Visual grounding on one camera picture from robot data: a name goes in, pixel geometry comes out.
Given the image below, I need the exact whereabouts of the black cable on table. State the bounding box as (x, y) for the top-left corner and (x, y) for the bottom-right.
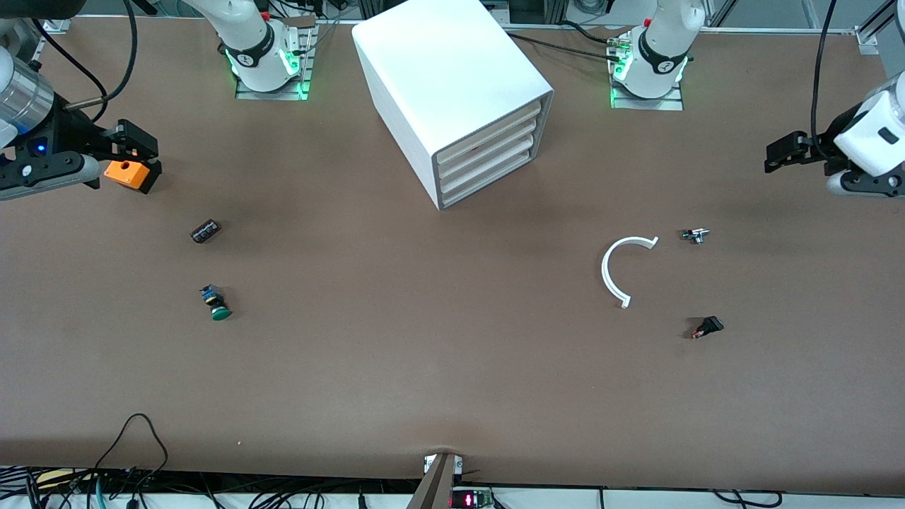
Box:
(559, 20), (623, 47)
(506, 32), (630, 61)

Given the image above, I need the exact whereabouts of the black looped cable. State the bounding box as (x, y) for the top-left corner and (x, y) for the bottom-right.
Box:
(92, 413), (170, 490)

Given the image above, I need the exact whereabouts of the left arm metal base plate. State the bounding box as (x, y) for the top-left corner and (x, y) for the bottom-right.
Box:
(609, 28), (685, 112)

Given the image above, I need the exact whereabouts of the orange button box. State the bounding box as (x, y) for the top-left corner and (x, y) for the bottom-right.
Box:
(104, 160), (163, 194)

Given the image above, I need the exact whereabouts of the white drawer cabinet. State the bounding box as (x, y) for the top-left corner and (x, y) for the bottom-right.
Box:
(351, 0), (554, 211)

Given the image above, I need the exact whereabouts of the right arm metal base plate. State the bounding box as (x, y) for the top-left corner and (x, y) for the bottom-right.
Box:
(235, 18), (320, 101)

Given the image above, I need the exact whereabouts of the white curved plastic arc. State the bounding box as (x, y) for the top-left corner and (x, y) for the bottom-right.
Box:
(601, 235), (660, 310)

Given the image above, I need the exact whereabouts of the green push button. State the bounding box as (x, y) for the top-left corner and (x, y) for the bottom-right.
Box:
(199, 284), (233, 322)

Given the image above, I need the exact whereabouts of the camera mount post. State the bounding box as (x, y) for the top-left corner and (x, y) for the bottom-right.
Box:
(407, 452), (465, 509)

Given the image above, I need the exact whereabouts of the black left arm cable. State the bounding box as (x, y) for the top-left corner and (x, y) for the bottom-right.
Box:
(812, 0), (840, 144)

